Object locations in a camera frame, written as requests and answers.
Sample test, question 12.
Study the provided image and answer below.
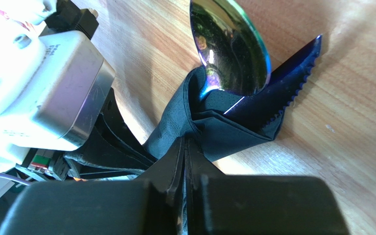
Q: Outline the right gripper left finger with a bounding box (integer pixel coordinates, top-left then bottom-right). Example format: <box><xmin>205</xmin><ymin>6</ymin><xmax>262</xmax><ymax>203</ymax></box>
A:
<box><xmin>0</xmin><ymin>138</ymin><xmax>185</xmax><ymax>235</ymax></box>

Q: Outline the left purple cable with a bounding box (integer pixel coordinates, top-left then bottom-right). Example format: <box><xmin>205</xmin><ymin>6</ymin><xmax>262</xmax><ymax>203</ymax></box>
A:
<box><xmin>0</xmin><ymin>172</ymin><xmax>34</xmax><ymax>187</ymax></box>

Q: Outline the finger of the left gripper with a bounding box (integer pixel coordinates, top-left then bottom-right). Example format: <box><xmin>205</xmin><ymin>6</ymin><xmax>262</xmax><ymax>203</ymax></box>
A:
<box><xmin>64</xmin><ymin>89</ymin><xmax>157</xmax><ymax>174</ymax></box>

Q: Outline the iridescent spoon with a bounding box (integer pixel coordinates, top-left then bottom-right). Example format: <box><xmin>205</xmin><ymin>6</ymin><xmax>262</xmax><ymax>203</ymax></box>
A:
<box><xmin>190</xmin><ymin>0</ymin><xmax>271</xmax><ymax>100</ymax></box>

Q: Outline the black paper napkin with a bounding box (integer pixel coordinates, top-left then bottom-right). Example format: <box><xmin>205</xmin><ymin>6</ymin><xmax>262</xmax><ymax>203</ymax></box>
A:
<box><xmin>143</xmin><ymin>67</ymin><xmax>284</xmax><ymax>162</ymax></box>

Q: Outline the purple iridescent knife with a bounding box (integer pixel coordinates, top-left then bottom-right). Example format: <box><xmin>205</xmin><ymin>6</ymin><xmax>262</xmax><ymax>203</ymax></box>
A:
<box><xmin>224</xmin><ymin>34</ymin><xmax>323</xmax><ymax>130</ymax></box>

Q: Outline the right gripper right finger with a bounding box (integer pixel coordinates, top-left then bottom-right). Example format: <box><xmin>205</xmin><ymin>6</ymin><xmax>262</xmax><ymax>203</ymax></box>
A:
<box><xmin>185</xmin><ymin>139</ymin><xmax>350</xmax><ymax>235</ymax></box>

